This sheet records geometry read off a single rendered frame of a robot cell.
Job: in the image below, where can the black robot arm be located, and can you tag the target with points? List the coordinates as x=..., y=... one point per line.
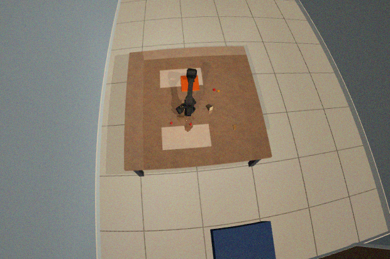
x=189, y=103

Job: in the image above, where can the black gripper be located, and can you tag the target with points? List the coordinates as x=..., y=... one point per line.
x=180, y=110

